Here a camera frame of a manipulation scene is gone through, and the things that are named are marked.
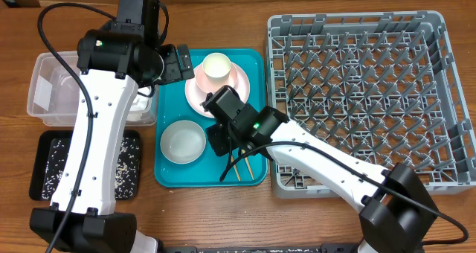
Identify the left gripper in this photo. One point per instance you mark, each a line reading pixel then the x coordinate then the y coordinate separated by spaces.
pixel 174 71

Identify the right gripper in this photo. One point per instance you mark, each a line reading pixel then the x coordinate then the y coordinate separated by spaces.
pixel 221 143

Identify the wooden chopstick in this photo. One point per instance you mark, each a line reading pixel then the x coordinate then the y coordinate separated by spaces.
pixel 236 170
pixel 248 165

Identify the white napkin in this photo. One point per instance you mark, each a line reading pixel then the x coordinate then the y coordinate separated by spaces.
pixel 143 100

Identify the grey bowl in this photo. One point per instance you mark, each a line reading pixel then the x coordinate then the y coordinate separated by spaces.
pixel 183 142

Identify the rice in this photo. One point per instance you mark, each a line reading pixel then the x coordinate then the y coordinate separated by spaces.
pixel 126 172

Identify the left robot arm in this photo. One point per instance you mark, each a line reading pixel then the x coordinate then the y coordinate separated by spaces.
pixel 128 53

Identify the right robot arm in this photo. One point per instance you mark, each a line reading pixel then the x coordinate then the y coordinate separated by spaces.
pixel 394 208

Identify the grey dishwasher rack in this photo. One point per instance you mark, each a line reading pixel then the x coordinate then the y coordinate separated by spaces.
pixel 381 86

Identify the pink plate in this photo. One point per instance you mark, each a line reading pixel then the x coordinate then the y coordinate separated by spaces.
pixel 195 96

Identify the pink bowl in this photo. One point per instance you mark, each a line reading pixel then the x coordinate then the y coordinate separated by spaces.
pixel 207 84

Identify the cream cup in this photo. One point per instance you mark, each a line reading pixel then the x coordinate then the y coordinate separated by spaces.
pixel 216 65

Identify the clear plastic bin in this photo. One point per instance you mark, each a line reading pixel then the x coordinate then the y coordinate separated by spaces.
pixel 53 96

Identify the black plastic tray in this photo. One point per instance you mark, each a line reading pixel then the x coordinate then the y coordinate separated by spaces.
pixel 43 148

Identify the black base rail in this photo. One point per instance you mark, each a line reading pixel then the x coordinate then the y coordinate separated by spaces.
pixel 324 248

